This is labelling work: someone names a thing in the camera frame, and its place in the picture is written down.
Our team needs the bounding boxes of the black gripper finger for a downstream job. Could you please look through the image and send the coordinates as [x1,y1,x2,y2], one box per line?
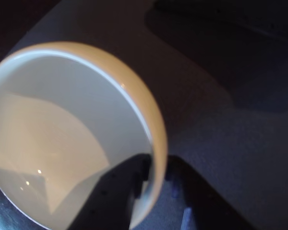
[167,155,254,230]
[69,154,151,230]

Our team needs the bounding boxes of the small white ceramic bowl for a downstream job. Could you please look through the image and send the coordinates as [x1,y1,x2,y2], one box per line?
[0,41,169,230]

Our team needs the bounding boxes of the gray WOWROBO mat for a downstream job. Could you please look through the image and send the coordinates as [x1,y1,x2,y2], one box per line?
[0,0,288,230]

